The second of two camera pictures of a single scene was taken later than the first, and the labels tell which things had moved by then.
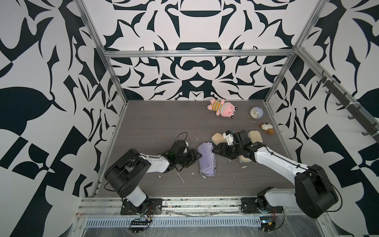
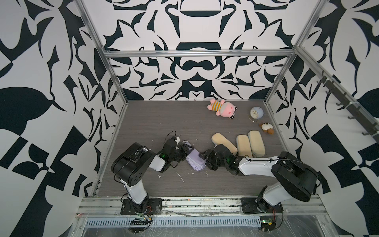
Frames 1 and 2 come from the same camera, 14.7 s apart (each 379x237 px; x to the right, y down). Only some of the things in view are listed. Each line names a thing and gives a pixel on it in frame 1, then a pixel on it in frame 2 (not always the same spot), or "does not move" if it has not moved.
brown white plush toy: (267, 127) does not move
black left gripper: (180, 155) → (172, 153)
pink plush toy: (224, 109) does not move
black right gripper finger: (223, 148) → (204, 155)
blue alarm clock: (256, 113) does not move
